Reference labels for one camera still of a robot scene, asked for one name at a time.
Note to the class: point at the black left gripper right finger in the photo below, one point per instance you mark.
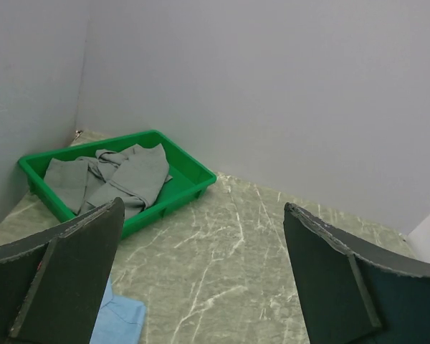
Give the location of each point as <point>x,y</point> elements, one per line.
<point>352,291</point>

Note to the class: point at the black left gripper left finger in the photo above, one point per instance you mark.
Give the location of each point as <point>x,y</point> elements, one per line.
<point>52,282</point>

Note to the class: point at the grey long sleeve shirt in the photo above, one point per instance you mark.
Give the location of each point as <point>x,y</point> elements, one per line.
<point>136,175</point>

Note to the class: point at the folded light blue shirt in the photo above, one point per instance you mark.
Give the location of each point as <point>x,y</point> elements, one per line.
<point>119,320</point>

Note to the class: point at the green plastic tray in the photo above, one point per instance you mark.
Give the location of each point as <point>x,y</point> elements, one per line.
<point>189,178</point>

